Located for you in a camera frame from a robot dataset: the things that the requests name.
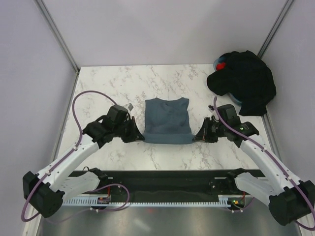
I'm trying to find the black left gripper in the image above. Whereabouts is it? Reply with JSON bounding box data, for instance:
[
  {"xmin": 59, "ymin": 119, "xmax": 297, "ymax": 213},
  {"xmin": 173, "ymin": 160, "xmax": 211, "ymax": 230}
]
[{"xmin": 113, "ymin": 116, "xmax": 144, "ymax": 143}]

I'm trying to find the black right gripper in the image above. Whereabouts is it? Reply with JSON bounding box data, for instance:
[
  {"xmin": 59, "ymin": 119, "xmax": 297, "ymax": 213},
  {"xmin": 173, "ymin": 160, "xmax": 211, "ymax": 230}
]
[{"xmin": 193, "ymin": 117, "xmax": 228, "ymax": 143}]

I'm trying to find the grey-blue t shirt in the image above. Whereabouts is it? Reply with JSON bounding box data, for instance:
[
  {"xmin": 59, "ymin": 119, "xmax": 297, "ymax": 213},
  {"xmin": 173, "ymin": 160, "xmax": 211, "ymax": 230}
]
[{"xmin": 143, "ymin": 97, "xmax": 194, "ymax": 145}]

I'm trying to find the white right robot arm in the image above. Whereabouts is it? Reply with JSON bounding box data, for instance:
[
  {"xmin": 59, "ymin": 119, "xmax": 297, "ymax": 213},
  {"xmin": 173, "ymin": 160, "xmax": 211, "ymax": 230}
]
[{"xmin": 194, "ymin": 104, "xmax": 315, "ymax": 226}]

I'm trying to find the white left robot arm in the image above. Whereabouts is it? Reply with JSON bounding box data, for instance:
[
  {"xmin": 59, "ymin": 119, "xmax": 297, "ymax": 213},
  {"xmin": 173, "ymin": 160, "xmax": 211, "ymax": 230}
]
[{"xmin": 23, "ymin": 103, "xmax": 144, "ymax": 218}]

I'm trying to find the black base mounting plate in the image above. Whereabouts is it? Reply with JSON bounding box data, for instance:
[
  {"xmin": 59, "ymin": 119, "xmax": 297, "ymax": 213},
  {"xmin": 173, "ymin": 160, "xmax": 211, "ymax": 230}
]
[{"xmin": 97, "ymin": 170, "xmax": 243, "ymax": 203}]

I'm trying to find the red t shirt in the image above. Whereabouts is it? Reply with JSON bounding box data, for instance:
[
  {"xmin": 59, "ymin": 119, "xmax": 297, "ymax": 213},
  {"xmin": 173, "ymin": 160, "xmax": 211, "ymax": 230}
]
[{"xmin": 216, "ymin": 62, "xmax": 226, "ymax": 70}]

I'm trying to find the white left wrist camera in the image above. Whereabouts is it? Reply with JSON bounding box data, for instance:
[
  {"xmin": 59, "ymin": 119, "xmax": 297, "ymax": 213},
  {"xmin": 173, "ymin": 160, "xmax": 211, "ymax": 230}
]
[{"xmin": 124, "ymin": 103, "xmax": 134, "ymax": 112}]

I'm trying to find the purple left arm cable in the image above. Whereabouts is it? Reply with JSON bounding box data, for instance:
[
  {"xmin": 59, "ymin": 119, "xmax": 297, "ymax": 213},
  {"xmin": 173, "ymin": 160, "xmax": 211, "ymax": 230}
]
[{"xmin": 21, "ymin": 90, "xmax": 131, "ymax": 223}]

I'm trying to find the white slotted cable duct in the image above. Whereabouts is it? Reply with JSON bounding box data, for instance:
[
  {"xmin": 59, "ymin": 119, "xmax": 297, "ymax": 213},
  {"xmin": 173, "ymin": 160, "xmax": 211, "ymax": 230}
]
[{"xmin": 62, "ymin": 195, "xmax": 244, "ymax": 207}]

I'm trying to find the right aluminium frame post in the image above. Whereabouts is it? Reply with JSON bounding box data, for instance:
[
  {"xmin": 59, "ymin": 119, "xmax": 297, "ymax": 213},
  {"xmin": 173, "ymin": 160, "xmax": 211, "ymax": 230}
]
[{"xmin": 257, "ymin": 0, "xmax": 295, "ymax": 59}]

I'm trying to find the aluminium frame post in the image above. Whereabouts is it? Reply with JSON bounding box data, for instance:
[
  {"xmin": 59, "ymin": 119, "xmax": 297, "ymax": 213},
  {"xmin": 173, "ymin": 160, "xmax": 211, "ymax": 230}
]
[
  {"xmin": 257, "ymin": 0, "xmax": 295, "ymax": 59},
  {"xmin": 34, "ymin": 0, "xmax": 81, "ymax": 74}
]

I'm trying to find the left aluminium frame post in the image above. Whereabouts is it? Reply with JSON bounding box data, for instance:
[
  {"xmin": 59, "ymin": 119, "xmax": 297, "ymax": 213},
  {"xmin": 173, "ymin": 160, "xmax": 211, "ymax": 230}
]
[{"xmin": 34, "ymin": 0, "xmax": 81, "ymax": 74}]

